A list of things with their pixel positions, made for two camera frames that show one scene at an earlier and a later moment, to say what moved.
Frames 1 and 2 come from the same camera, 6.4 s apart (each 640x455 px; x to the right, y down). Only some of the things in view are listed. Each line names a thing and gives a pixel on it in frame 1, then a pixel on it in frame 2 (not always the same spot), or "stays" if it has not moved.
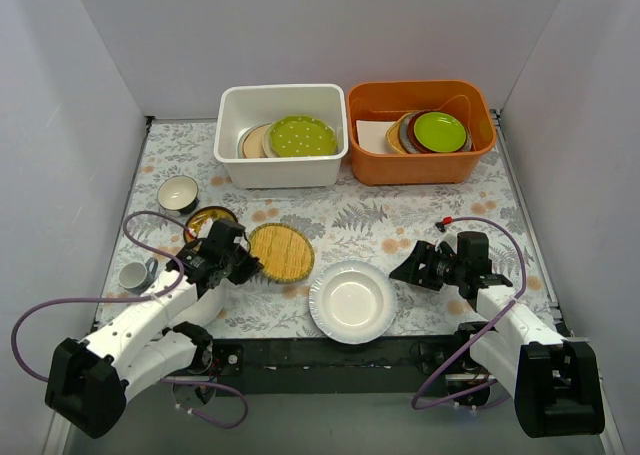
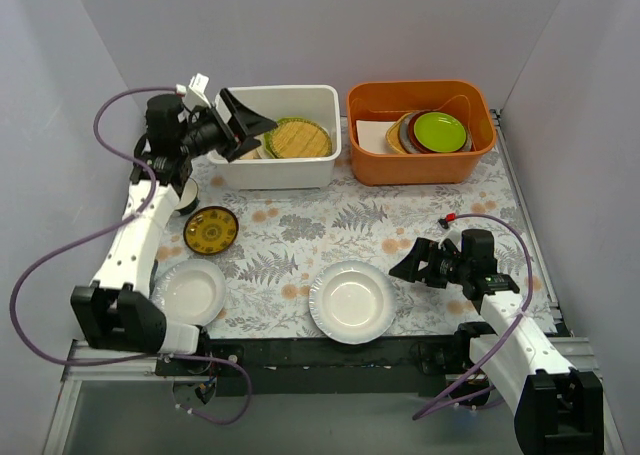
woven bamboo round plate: [285, 252] to [300, 138]
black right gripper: [426, 267] stays
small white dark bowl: [178, 193] stays
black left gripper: [241, 266] to [228, 126]
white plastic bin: [281, 135] stays
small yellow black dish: [196, 219] stays
